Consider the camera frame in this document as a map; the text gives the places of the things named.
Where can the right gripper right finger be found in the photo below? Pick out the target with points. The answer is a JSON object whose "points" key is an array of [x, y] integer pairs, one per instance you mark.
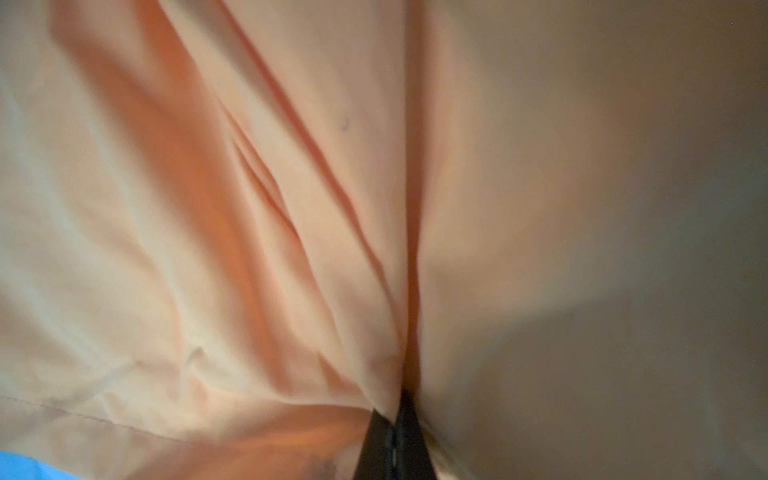
{"points": [[411, 458]]}

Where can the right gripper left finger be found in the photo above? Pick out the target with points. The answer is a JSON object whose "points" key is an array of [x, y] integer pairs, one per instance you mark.
{"points": [[377, 458]]}

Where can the orange shorts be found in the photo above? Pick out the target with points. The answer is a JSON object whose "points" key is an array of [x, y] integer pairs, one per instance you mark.
{"points": [[231, 230]]}

